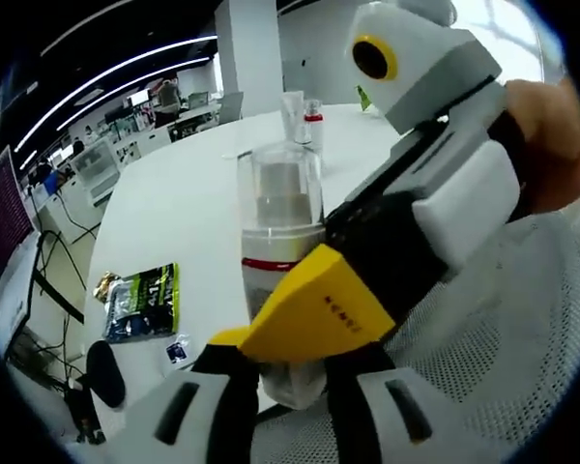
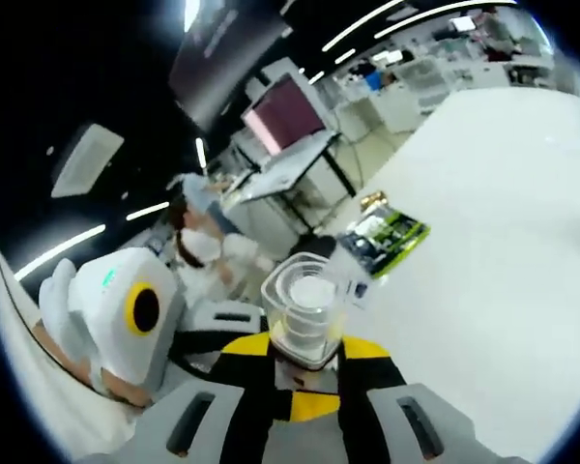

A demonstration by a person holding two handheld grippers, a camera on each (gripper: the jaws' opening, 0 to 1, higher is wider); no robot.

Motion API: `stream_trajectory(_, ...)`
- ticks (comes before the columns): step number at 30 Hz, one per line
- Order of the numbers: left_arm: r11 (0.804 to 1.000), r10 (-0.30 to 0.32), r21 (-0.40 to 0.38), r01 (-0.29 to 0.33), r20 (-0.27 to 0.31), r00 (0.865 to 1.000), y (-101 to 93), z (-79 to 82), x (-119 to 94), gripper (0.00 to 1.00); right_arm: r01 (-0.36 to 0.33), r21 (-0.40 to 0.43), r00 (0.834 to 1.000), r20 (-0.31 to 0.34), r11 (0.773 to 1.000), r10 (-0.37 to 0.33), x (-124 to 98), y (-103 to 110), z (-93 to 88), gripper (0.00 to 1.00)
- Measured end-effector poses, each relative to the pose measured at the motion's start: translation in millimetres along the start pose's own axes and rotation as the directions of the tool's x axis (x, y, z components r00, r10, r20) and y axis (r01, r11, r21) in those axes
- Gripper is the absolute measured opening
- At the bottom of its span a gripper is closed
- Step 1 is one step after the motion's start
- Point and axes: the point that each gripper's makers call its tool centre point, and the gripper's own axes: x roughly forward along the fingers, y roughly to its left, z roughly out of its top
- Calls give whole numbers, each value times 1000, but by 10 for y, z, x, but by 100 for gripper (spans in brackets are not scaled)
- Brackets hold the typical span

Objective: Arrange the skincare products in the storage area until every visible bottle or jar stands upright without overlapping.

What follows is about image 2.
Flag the dark overhead panel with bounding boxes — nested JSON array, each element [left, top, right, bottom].
[[168, 4, 296, 131]]

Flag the person's left hand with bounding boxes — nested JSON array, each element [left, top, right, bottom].
[[31, 323, 155, 410]]

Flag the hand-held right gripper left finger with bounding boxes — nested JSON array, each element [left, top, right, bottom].
[[124, 333, 278, 464]]

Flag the clear cap skincare bottle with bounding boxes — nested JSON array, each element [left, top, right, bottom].
[[259, 254, 349, 372]]

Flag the white desk with black frame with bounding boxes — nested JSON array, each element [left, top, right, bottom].
[[221, 130, 357, 233]]

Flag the ceiling air conditioner unit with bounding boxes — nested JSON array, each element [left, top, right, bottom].
[[50, 123, 126, 198]]

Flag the black rounded object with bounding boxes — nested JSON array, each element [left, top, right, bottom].
[[289, 236, 337, 265]]

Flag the green black sachet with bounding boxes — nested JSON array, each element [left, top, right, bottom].
[[362, 205, 431, 279]]

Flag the pink screen monitor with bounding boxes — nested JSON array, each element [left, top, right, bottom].
[[241, 72, 328, 156]]

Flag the gold foil packet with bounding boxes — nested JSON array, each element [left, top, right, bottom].
[[360, 190, 391, 209]]

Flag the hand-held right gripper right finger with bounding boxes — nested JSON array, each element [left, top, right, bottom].
[[336, 336, 482, 464]]

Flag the long ceiling light strip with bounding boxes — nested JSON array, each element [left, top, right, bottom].
[[321, 0, 407, 52]]

